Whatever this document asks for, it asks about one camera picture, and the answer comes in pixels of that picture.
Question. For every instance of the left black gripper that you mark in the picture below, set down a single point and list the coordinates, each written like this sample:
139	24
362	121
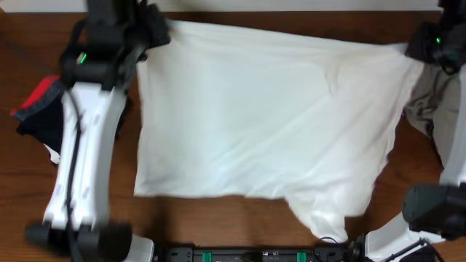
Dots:
153	28

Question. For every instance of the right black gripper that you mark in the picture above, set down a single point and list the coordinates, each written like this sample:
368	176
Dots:
419	50

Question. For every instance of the white printed t-shirt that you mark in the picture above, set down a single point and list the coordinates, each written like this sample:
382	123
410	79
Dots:
228	110

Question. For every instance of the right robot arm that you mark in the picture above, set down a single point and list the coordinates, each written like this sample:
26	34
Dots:
431	213

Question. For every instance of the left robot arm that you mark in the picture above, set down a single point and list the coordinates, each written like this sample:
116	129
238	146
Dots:
97	69

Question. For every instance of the grey garment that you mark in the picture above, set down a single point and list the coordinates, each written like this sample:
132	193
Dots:
434	108

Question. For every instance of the red folded garment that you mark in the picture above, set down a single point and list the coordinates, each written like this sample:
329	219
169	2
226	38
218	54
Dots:
43	86

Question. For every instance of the black folded garment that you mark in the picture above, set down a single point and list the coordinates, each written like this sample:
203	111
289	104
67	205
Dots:
42	123

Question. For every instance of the white green folded garment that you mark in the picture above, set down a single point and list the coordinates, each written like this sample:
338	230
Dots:
54	156

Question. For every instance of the black mounting rail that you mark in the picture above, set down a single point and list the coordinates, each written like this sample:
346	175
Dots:
325	250

